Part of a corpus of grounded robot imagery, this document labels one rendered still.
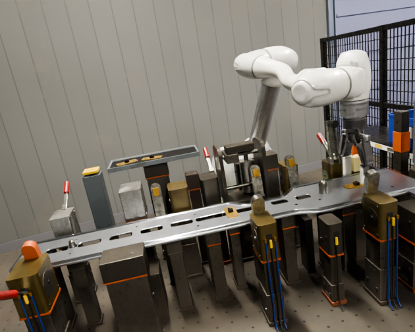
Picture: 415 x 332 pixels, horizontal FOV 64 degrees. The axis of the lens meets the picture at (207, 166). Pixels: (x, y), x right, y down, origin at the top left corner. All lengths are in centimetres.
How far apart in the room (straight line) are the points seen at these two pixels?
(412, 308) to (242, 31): 318
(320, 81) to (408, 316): 74
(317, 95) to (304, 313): 68
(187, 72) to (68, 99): 122
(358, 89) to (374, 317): 69
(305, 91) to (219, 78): 275
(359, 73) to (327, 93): 15
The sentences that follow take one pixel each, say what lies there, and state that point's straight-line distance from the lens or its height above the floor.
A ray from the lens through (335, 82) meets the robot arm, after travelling 106.
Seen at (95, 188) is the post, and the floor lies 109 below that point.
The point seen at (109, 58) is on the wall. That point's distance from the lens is 352.
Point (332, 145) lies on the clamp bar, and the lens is 138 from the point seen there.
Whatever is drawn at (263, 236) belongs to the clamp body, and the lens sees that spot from 96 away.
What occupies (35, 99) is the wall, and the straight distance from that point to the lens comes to 356.
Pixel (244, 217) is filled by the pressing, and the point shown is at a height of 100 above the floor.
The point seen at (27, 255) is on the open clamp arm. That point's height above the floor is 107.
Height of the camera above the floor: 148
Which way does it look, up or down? 17 degrees down
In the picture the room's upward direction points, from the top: 9 degrees counter-clockwise
